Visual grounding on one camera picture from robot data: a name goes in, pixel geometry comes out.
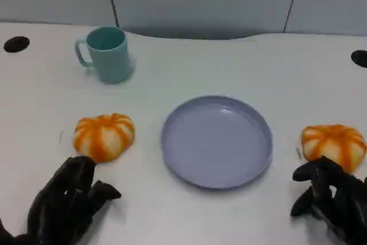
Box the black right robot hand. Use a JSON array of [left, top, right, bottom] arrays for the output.
[[290, 155, 367, 245]]

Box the orange white toy bread roll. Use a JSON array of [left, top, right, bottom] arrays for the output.
[[300, 123, 367, 174], [73, 112, 136, 163]]

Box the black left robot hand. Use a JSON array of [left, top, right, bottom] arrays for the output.
[[11, 155, 123, 245]]

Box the pale green mug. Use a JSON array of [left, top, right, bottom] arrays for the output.
[[74, 26, 134, 84]]

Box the lilac plate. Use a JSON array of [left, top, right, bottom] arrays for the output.
[[160, 95, 274, 190]]

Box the black table cable grommet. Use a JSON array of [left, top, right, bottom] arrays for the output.
[[350, 49, 367, 68], [3, 36, 30, 53]]

